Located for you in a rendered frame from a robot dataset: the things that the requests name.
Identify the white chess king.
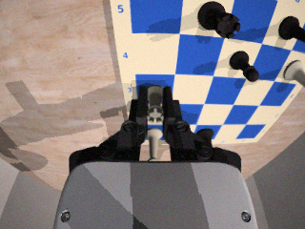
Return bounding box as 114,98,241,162
148,128,162,161

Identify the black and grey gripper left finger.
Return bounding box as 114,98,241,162
69,86,148,172

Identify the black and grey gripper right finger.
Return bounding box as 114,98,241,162
162,86,241,173

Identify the blue and cream chessboard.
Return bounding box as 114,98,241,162
111,0,305,144

